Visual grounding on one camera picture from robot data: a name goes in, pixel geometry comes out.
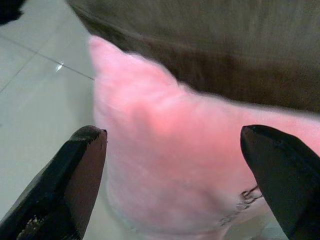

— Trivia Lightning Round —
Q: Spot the pink plush pillow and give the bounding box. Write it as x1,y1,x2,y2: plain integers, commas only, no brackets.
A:
88,35,320,240

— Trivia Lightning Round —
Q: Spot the black object on floor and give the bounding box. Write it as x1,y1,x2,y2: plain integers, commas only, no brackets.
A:
0,0,25,25

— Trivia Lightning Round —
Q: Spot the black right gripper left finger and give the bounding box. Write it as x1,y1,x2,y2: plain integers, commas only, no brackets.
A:
0,125,108,240

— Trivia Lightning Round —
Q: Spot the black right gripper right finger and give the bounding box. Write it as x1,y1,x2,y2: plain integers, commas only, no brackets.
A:
239,124,320,240

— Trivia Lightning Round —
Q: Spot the brown fabric sofa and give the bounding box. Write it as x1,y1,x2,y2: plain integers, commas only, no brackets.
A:
65,0,320,113

